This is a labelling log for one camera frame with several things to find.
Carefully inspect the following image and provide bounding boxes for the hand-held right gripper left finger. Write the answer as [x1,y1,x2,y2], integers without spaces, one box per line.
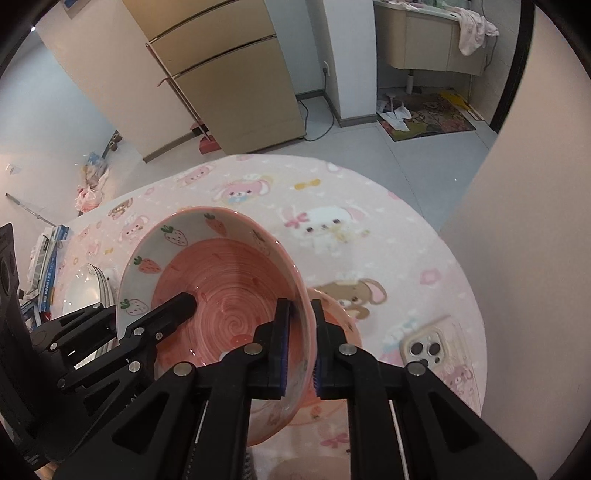
[55,298,296,480]

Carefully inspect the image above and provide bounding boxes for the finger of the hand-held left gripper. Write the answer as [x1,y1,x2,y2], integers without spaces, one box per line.
[58,292,198,394]
[30,304,118,355]

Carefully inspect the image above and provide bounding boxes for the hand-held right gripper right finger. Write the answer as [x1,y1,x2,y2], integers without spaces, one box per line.
[310,298,539,480]

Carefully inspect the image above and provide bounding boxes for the white plate with black lettering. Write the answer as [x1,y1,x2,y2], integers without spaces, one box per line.
[60,263,109,322]

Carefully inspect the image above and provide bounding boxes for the stack of books and boxes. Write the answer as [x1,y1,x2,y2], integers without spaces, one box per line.
[25,224,73,315]

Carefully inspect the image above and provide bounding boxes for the phone in pink case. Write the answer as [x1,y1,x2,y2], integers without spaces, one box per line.
[399,321,479,408]

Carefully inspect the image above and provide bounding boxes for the mop stick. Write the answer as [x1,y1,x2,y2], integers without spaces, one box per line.
[6,193,59,228]

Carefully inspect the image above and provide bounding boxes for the plastic bags on floor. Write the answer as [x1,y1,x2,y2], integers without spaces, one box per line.
[74,152,112,216]

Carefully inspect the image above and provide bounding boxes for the red broom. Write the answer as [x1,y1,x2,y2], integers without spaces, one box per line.
[145,42,221,154]

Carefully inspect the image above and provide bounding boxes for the beige refrigerator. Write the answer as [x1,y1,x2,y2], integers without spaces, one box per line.
[122,0,308,156]

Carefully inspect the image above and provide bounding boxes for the white paper scraps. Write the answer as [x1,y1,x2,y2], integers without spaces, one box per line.
[376,94,413,133]

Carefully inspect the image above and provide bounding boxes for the cartoon floor mat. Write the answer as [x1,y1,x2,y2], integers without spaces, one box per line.
[376,92,478,142]

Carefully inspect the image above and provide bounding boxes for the beige vanity cabinet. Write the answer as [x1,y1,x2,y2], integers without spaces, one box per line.
[373,0,488,75]

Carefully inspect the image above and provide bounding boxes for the white towel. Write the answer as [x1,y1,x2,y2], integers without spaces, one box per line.
[457,6,501,57]

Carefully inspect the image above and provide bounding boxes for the black power cable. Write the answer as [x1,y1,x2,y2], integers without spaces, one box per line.
[297,69,336,142]

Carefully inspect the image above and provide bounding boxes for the dark door frame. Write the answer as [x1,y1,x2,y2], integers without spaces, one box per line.
[489,0,536,136]

